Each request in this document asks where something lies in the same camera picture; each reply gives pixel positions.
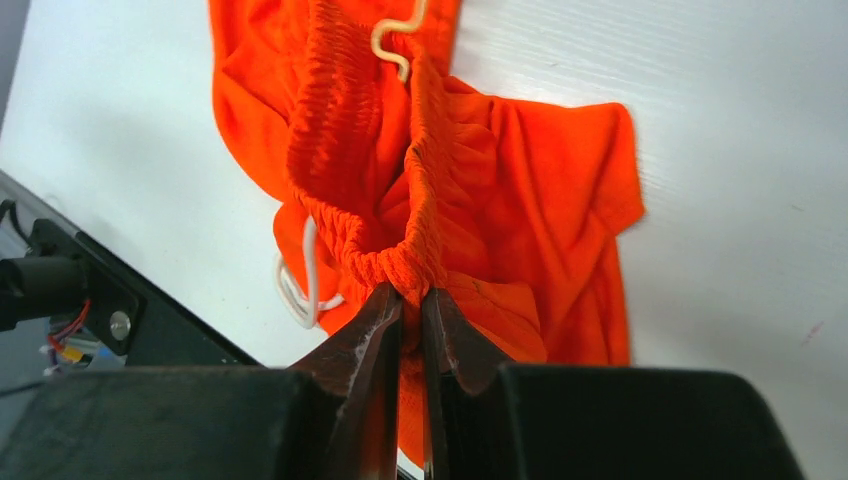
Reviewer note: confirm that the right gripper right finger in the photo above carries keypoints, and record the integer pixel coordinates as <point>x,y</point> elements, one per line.
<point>490,417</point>

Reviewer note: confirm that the red orange shorts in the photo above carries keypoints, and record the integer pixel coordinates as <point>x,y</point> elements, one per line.
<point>512,206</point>

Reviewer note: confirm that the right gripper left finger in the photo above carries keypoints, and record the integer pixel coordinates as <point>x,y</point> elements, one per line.
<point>331,415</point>

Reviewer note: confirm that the cream wooden hanger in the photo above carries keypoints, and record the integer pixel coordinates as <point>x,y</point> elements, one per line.
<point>391,28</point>

